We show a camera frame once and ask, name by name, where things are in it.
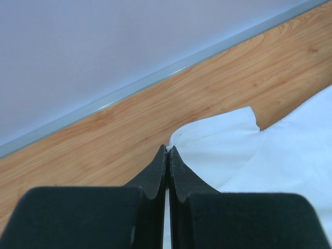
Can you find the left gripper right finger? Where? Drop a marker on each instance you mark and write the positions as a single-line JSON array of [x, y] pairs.
[[202, 217]]

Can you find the aluminium frame rail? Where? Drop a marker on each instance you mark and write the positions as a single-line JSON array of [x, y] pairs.
[[62, 61]]

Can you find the white t-shirt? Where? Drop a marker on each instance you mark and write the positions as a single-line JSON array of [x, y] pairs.
[[232, 154]]

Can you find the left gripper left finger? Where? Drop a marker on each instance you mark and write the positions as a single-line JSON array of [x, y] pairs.
[[130, 216]]

